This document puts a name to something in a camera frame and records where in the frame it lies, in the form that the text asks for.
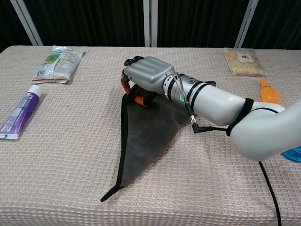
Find black corrugated curtain panel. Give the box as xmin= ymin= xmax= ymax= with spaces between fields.
xmin=0 ymin=0 xmax=32 ymax=51
xmin=156 ymin=0 xmax=243 ymax=48
xmin=25 ymin=0 xmax=145 ymax=47
xmin=244 ymin=0 xmax=301 ymax=50

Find white metal frame post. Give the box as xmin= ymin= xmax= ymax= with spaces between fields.
xmin=10 ymin=0 xmax=43 ymax=46
xmin=234 ymin=0 xmax=259 ymax=49
xmin=143 ymin=0 xmax=158 ymax=47

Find purple toothpaste tube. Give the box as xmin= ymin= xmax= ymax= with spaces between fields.
xmin=0 ymin=85 xmax=44 ymax=140

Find white green snack bag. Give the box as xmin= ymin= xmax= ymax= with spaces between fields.
xmin=32 ymin=45 xmax=87 ymax=85

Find beige waffle tablecloth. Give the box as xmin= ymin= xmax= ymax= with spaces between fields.
xmin=0 ymin=45 xmax=301 ymax=226

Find orange rubber chicken toy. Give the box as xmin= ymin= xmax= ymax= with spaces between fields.
xmin=259 ymin=78 xmax=282 ymax=105

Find right silver robot hand orange fingertips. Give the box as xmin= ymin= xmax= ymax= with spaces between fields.
xmin=120 ymin=56 xmax=176 ymax=107

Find clear bag of beige flakes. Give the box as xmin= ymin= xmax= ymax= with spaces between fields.
xmin=223 ymin=48 xmax=268 ymax=77

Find green microfibre cloth black trim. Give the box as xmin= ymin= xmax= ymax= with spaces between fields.
xmin=100 ymin=81 xmax=217 ymax=202

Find blue round silicone brush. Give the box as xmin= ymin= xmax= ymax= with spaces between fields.
xmin=281 ymin=145 xmax=301 ymax=163

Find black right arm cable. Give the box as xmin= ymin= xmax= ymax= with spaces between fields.
xmin=185 ymin=103 xmax=283 ymax=226

